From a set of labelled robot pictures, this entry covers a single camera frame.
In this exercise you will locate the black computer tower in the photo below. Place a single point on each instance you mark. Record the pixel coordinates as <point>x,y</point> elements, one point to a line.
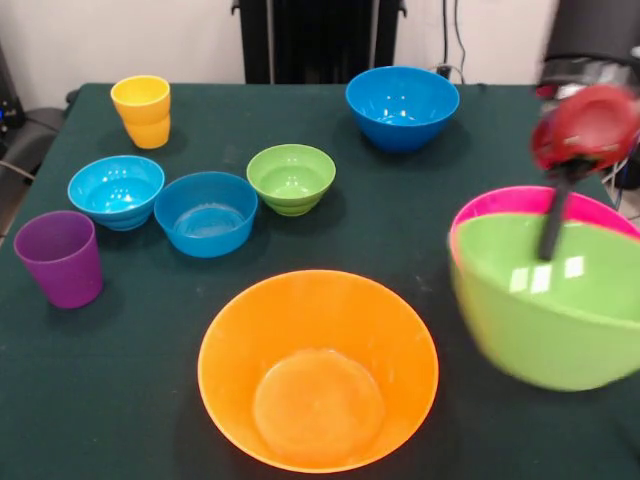
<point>10,100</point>

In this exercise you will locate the yellow cup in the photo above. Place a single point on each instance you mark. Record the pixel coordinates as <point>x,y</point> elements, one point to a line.
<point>142,115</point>

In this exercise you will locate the medium blue bowl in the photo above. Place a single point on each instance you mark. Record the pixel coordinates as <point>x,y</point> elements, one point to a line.
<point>400,110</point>

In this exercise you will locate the dark green tablecloth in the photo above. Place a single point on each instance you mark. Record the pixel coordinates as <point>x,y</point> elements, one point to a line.
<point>150,375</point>

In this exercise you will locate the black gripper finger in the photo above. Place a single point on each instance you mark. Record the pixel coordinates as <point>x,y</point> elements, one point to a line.
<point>556,220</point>

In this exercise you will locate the black power plug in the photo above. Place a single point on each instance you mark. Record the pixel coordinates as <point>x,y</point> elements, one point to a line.
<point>443,74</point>

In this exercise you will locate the large orange bowl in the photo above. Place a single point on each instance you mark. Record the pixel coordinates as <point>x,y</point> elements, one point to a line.
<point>315,325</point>

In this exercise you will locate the dark blue bowl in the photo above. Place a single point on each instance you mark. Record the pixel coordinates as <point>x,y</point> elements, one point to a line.
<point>205,220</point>

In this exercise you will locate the purple cup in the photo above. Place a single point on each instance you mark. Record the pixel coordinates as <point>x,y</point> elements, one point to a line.
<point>60,265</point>

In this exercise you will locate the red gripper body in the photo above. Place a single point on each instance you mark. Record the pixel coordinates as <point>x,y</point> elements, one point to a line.
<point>585,130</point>

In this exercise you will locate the small light blue bowl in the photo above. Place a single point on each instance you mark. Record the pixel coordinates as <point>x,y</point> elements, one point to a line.
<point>117,192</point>

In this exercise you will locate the small green bowl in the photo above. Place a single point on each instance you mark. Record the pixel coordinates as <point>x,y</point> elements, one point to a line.
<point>290,180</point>

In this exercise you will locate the large pink bowl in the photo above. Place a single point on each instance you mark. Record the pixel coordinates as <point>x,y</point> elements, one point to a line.
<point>505,200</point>

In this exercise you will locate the large green bowl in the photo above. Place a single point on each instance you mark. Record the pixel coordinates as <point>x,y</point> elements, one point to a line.
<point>525,325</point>

